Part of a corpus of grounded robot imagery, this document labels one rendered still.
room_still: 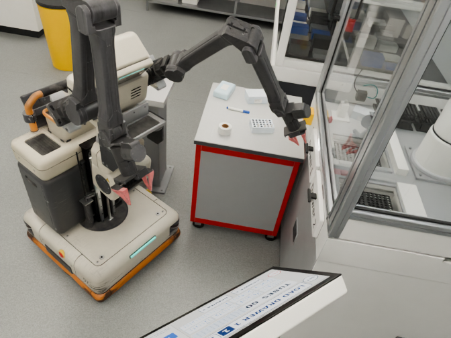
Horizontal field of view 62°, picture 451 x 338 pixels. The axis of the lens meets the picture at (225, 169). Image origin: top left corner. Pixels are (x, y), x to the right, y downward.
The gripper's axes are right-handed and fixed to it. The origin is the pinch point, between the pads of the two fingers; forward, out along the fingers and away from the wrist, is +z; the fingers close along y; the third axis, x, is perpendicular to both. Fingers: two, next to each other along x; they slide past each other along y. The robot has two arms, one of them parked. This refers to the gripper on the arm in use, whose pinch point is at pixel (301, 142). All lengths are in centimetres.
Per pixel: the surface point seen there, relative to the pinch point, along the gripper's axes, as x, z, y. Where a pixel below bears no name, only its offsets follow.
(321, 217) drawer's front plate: -42.6, 5.1, 4.2
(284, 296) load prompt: -91, -25, 1
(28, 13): 241, -97, -258
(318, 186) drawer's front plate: -25.7, 5.3, 4.2
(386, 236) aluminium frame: -53, 11, 25
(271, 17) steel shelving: 380, 64, -53
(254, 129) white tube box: 27.3, 2.0, -26.5
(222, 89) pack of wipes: 60, -12, -44
